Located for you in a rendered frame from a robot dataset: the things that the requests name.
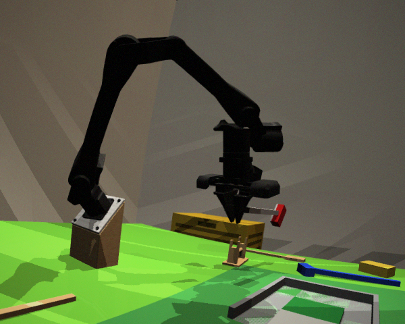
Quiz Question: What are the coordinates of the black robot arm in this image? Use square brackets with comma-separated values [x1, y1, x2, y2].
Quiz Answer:
[67, 34, 284, 220]

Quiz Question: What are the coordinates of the blue golf putter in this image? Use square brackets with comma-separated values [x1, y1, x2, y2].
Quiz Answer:
[296, 263, 401, 287]

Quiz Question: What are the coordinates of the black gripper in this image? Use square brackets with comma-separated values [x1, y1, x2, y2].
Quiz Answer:
[196, 153, 280, 223]

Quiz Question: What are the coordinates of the dark grey putter shaft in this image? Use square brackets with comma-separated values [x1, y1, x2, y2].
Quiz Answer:
[224, 204, 286, 227]

